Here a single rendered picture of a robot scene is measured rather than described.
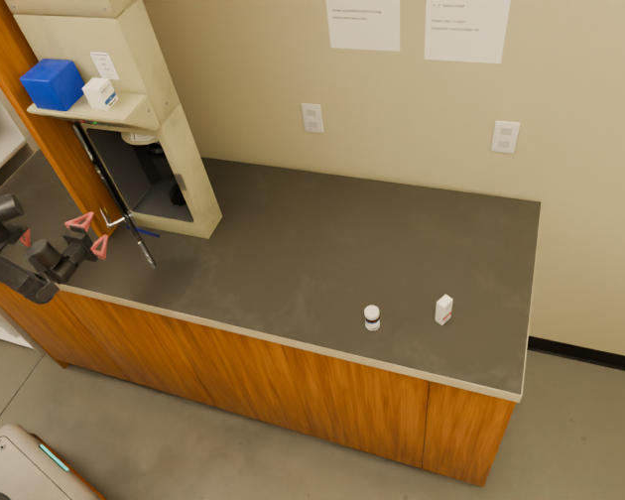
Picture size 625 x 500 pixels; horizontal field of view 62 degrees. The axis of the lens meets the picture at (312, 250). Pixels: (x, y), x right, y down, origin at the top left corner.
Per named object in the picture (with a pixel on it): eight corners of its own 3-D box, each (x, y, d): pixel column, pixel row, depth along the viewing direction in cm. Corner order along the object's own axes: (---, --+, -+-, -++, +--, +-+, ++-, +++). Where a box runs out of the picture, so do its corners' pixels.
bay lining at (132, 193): (165, 165, 197) (127, 81, 170) (225, 174, 189) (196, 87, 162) (130, 210, 182) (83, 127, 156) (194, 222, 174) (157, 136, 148)
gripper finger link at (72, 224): (98, 208, 147) (78, 232, 141) (109, 225, 152) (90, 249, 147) (78, 204, 149) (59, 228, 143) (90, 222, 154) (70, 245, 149)
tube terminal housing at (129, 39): (165, 179, 204) (70, -29, 146) (239, 189, 194) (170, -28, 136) (131, 224, 189) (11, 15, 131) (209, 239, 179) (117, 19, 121)
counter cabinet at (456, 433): (132, 267, 304) (55, 143, 237) (501, 347, 241) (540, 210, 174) (62, 368, 265) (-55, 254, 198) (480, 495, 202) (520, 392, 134)
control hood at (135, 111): (68, 115, 154) (51, 84, 146) (162, 126, 144) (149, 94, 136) (44, 139, 147) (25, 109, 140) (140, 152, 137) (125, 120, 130)
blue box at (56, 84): (60, 87, 145) (43, 58, 138) (88, 90, 142) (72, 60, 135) (37, 108, 139) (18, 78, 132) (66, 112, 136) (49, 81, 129)
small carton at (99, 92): (102, 97, 138) (92, 77, 134) (118, 99, 137) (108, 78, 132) (91, 108, 135) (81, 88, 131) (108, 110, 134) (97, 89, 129)
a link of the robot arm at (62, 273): (55, 287, 144) (67, 287, 141) (37, 270, 139) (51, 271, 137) (69, 267, 148) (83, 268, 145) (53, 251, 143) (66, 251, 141)
